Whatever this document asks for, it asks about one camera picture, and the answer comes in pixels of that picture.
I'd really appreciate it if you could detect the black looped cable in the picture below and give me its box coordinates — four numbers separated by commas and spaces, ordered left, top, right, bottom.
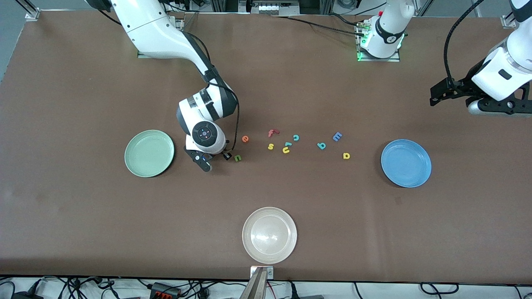
420, 282, 460, 296

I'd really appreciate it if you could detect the beige plate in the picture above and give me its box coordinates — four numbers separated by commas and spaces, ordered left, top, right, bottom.
242, 207, 298, 265

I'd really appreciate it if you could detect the white power strip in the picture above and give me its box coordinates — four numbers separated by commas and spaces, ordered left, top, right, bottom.
251, 0, 300, 15

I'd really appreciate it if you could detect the black orange power strip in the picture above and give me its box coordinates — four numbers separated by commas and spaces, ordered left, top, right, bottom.
150, 282, 181, 299

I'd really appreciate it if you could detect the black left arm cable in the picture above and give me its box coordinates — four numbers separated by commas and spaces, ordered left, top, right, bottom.
443, 0, 486, 83

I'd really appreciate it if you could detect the thick black braided cable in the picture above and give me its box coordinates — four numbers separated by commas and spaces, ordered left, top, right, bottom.
272, 16, 367, 36

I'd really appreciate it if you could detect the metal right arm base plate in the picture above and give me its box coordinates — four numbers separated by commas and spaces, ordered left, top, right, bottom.
137, 17, 185, 59

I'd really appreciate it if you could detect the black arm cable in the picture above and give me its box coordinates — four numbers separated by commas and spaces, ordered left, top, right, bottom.
443, 0, 486, 83
181, 31, 240, 152

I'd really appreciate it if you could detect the green plate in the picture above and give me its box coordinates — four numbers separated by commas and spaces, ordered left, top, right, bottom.
124, 130, 175, 178

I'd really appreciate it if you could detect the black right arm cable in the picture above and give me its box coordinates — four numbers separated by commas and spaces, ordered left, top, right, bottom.
181, 31, 240, 152

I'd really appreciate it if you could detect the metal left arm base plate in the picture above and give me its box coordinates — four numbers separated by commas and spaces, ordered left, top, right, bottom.
357, 25, 401, 63

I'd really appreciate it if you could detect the blue plate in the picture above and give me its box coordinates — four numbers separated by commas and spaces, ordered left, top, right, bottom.
381, 139, 432, 188

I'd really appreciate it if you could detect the aluminium camera post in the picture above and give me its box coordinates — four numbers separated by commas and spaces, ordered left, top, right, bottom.
240, 267, 268, 299

